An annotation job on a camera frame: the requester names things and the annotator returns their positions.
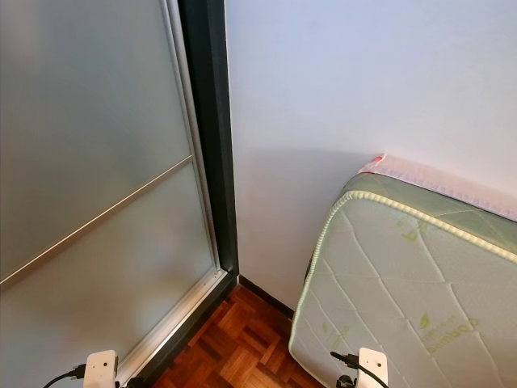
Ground dark skirting board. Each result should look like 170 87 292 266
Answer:
238 275 296 320

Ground pale pink patterned sheet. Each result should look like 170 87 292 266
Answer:
358 154 517 221

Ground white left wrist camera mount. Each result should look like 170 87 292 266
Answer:
83 349 119 388

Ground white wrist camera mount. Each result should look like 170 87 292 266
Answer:
83 349 119 388
357 348 390 388

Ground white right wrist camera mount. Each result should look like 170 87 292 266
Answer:
357 348 390 388

